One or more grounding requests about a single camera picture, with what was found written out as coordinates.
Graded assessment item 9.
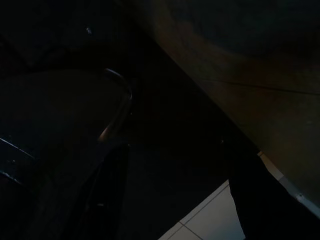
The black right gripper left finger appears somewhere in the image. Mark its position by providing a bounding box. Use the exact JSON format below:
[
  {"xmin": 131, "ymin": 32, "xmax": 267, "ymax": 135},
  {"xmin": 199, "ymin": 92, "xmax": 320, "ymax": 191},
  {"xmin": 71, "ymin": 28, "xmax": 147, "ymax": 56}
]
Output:
[{"xmin": 74, "ymin": 142, "xmax": 131, "ymax": 240}]

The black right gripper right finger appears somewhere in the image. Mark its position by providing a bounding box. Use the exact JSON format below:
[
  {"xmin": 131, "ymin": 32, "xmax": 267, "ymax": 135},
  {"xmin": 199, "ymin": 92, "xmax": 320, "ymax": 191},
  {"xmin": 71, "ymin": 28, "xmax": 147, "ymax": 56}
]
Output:
[{"xmin": 227, "ymin": 146, "xmax": 320, "ymax": 240}]

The curved metal tube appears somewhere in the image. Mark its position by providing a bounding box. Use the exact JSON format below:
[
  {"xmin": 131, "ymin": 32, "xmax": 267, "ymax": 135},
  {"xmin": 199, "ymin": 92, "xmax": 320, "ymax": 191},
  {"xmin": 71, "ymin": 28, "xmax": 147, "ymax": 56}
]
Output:
[{"xmin": 98, "ymin": 67, "xmax": 134, "ymax": 142}]

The brown wooden base cabinet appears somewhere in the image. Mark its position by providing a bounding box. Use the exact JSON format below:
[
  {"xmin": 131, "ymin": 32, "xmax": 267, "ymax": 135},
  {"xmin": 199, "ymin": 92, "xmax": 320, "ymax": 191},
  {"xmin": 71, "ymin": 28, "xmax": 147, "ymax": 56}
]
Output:
[{"xmin": 124, "ymin": 0, "xmax": 320, "ymax": 221}]

